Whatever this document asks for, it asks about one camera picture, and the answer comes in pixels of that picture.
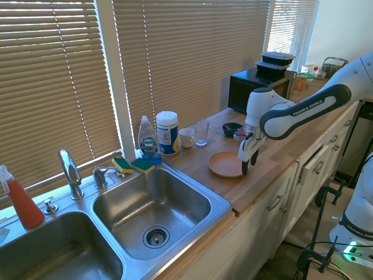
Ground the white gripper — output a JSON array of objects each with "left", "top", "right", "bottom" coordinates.
[{"left": 237, "top": 133, "right": 266, "bottom": 176}]

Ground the orange round plate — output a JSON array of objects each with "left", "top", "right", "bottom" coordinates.
[{"left": 207, "top": 151, "right": 245, "bottom": 179}]

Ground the tan horizontal window blind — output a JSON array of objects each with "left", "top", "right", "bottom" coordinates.
[
  {"left": 0, "top": 0, "right": 123, "bottom": 210},
  {"left": 112, "top": 0, "right": 272, "bottom": 141},
  {"left": 266, "top": 0, "right": 320, "bottom": 73}
]

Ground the black metal clamp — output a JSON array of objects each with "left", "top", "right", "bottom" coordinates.
[
  {"left": 296, "top": 235, "right": 339, "bottom": 277},
  {"left": 314, "top": 180, "right": 348, "bottom": 208}
]

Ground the clear dish soap bottle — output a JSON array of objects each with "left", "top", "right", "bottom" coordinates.
[{"left": 137, "top": 115, "right": 162, "bottom": 165}]

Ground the clear drinking glass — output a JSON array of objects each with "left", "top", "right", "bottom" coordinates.
[{"left": 193, "top": 118, "right": 210, "bottom": 147}]

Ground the yellow green sponge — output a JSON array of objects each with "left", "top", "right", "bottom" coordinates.
[
  {"left": 111, "top": 157, "right": 134, "bottom": 175},
  {"left": 130, "top": 157, "right": 156, "bottom": 175}
]

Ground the white ceramic mug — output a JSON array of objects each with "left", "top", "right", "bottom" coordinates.
[{"left": 178, "top": 128, "right": 196, "bottom": 149}]

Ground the orange spray bottle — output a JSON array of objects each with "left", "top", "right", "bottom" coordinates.
[{"left": 0, "top": 164, "right": 45, "bottom": 229}]

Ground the chrome sink sprayer knob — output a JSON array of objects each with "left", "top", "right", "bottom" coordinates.
[{"left": 43, "top": 198, "right": 59, "bottom": 215}]

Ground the disinfecting wipes canister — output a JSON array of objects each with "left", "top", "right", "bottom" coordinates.
[{"left": 155, "top": 110, "right": 180, "bottom": 156}]

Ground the stainless steel double sink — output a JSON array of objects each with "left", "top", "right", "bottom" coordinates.
[{"left": 0, "top": 159, "right": 233, "bottom": 280}]

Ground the white kitchen cabinet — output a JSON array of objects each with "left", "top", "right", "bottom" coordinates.
[{"left": 157, "top": 100, "right": 364, "bottom": 280}]

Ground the dark blue bowl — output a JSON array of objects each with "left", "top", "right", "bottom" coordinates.
[{"left": 221, "top": 122, "right": 244, "bottom": 138}]

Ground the chrome soap dispenser pump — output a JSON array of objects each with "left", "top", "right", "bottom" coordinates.
[{"left": 92, "top": 166, "right": 118, "bottom": 190}]

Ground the black plastic food container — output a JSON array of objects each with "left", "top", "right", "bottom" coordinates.
[
  {"left": 261, "top": 51, "right": 295, "bottom": 65},
  {"left": 255, "top": 60, "right": 290, "bottom": 78}
]

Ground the dark wire caddy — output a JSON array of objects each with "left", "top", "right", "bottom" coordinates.
[{"left": 321, "top": 57, "right": 349, "bottom": 80}]

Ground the black dishwasher front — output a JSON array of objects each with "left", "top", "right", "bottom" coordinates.
[{"left": 347, "top": 100, "right": 373, "bottom": 188}]

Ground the black microwave oven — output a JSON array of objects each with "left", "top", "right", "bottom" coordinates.
[{"left": 227, "top": 68, "right": 298, "bottom": 114}]

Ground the chrome faucet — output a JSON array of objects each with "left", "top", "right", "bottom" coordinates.
[{"left": 57, "top": 149, "right": 85, "bottom": 201}]

